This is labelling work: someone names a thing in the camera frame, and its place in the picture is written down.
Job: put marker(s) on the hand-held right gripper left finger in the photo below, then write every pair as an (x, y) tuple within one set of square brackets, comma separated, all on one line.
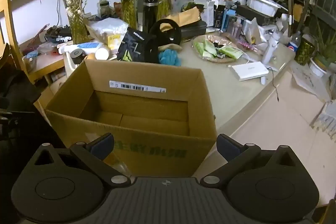
[(103, 146)]

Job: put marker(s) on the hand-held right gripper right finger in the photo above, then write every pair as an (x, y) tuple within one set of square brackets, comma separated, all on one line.
[(225, 146)]

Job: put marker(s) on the brown cardboard box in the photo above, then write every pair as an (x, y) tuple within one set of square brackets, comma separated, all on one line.
[(78, 132)]

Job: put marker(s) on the teal blue cloth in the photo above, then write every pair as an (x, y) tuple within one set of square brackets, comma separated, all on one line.
[(169, 58)]

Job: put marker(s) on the black printed pouch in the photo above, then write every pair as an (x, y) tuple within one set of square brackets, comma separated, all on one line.
[(131, 45)]

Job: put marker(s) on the black fuzzy earmuffs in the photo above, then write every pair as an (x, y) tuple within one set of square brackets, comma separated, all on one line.
[(152, 50)]

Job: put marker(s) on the white power bank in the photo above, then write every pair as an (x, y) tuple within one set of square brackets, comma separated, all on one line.
[(249, 70)]

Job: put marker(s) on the white tray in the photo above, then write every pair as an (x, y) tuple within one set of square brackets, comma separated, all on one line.
[(68, 66)]

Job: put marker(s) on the white cap brown bottle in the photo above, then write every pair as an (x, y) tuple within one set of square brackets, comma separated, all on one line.
[(102, 53)]

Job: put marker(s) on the green wet wipe packet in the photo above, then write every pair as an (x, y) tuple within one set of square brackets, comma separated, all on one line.
[(231, 52), (200, 49), (210, 48)]

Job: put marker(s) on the black lid jar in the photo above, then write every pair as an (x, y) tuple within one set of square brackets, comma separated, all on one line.
[(77, 54)]

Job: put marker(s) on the wooden side table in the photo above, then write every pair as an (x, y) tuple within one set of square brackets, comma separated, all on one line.
[(50, 62)]

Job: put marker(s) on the white blue lotion tube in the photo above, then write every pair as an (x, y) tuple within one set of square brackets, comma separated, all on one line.
[(86, 46)]

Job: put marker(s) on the pink comb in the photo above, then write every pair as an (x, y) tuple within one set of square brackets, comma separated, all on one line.
[(248, 46)]

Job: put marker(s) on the small black packets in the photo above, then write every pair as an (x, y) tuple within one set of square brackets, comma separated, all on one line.
[(218, 43)]

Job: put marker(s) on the newspaper sheet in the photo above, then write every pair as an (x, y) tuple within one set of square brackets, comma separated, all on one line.
[(307, 79)]

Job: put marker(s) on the yellow medicine box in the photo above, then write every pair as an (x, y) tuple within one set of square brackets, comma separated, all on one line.
[(114, 41)]

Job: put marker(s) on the white handheld gimbal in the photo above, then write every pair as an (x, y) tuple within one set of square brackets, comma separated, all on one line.
[(270, 48)]

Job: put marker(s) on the glass plate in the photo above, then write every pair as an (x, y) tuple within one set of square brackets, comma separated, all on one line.
[(202, 39)]

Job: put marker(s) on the pink pump bottle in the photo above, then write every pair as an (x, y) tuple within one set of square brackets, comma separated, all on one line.
[(237, 29)]

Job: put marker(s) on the white foil bag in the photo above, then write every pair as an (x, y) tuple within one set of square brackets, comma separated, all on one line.
[(252, 29)]

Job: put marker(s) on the potted plant in white pot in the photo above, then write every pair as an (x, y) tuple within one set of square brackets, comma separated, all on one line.
[(316, 67)]

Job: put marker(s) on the white plastic bag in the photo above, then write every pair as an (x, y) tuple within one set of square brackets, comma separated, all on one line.
[(107, 26)]

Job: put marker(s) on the black hard case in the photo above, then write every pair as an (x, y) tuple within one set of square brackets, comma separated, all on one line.
[(194, 29)]

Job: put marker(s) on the cola bottle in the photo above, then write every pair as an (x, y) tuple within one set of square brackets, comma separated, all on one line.
[(294, 45)]

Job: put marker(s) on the blue box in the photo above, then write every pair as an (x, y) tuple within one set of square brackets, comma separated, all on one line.
[(228, 19)]

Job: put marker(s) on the black carton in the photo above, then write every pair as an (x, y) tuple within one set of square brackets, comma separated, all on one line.
[(220, 18)]

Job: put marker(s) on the white carton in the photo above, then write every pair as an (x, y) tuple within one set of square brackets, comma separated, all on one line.
[(211, 14)]

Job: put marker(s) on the black box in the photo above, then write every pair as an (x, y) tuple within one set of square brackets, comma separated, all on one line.
[(249, 12)]

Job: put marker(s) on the dark glass jar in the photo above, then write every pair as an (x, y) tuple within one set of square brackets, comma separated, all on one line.
[(105, 10)]

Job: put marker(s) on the brown paper envelope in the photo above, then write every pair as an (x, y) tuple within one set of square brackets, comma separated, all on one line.
[(183, 16)]

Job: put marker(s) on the black thermos bottle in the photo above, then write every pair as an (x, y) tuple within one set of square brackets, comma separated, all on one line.
[(149, 16)]

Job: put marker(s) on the white food container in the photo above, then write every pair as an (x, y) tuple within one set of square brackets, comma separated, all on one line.
[(262, 6)]

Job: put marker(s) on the wooden chair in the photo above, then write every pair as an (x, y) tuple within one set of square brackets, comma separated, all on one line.
[(10, 29)]

